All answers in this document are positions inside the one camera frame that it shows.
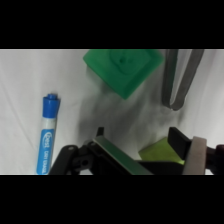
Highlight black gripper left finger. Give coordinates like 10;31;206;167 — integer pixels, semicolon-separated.
48;126;154;176

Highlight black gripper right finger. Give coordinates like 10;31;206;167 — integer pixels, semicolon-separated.
167;126;224;176

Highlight blue marker pen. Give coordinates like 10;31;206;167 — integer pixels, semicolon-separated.
35;93;62;176

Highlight metal tongs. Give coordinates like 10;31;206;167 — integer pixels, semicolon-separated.
161;49;205;112

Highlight green plastic block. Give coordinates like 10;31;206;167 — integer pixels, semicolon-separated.
82;49;165;101

